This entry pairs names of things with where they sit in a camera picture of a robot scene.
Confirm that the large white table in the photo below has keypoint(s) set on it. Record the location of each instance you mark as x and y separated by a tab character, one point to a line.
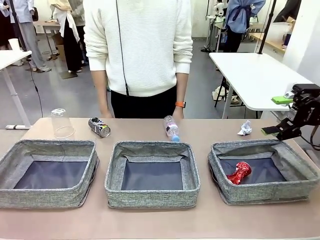
250	75

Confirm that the person's right forearm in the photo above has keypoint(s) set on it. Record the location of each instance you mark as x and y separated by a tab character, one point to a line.
100	87

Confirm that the person's left forearm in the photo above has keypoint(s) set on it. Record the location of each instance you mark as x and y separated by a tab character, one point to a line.
182	87

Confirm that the white tote bag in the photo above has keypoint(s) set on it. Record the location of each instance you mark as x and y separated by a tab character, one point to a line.
218	93

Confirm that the crushed red can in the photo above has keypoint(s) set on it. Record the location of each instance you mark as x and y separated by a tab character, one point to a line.
240	172

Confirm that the clear plastic cup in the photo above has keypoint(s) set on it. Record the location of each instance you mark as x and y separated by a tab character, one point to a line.
62	125

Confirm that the person in light blue shirt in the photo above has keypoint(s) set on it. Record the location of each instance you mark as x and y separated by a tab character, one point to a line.
25	12

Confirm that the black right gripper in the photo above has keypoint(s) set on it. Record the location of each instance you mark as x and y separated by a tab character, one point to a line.
308	105

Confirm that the clear bottle with blue cap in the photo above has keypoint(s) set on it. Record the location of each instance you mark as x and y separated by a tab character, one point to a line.
171	127

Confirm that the person's left hand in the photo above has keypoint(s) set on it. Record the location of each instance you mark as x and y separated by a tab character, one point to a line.
178	113

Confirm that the person in blue tied shirt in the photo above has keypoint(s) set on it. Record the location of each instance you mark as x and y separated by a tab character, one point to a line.
240	15

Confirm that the person in black trousers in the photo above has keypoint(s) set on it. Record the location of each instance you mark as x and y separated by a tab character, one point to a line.
71	45

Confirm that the wooden workbench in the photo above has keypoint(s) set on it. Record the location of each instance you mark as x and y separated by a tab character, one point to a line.
270	42

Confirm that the person's right hand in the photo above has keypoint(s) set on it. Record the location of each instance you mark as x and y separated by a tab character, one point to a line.
107	114

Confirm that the white knit sweater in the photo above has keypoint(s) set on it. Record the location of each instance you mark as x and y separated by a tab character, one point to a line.
145	50

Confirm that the translucent storage bin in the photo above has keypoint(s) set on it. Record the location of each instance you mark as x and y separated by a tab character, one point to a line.
280	32

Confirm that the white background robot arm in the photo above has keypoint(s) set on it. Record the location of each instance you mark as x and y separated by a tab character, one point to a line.
220	7

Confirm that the crushed silver black can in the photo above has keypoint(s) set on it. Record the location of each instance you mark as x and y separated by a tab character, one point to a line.
100	126

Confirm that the white paper cup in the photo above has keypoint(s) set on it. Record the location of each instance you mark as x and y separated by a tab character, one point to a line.
13	45

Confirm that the black trousers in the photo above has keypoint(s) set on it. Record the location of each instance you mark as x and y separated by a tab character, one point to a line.
142	105

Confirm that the brown cardboard box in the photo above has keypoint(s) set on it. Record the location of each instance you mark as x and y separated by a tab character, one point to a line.
58	42

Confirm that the black stand pole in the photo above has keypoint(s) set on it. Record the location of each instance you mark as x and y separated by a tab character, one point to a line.
266	30

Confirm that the grey fabric basket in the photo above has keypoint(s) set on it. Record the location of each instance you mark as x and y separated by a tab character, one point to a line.
50	200
150	198
262	195

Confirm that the orange wrist watch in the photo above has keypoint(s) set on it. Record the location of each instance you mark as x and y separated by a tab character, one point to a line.
180	104

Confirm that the crumpled white paper ball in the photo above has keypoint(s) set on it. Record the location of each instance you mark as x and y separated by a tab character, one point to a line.
245	130

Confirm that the beige sandals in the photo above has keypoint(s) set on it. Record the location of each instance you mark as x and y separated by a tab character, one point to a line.
236	100

